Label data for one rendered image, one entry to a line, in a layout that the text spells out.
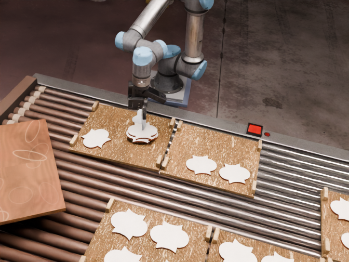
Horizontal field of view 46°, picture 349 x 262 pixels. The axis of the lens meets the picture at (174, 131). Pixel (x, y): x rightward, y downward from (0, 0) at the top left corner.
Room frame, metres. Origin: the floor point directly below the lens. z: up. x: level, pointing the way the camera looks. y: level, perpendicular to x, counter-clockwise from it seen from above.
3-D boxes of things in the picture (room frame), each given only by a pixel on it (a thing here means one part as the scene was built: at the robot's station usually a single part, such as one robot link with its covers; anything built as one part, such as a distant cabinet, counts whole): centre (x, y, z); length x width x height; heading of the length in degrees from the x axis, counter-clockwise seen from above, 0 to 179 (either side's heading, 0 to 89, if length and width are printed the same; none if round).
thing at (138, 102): (1.41, 0.17, 1.18); 0.09 x 0.08 x 0.12; 102
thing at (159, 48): (1.51, 0.14, 1.34); 0.11 x 0.11 x 0.08; 67
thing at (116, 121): (1.42, 0.23, 0.93); 0.41 x 0.35 x 0.02; 83
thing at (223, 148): (1.35, -0.19, 0.93); 0.41 x 0.35 x 0.02; 81
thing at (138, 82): (1.41, 0.17, 1.26); 0.08 x 0.08 x 0.05
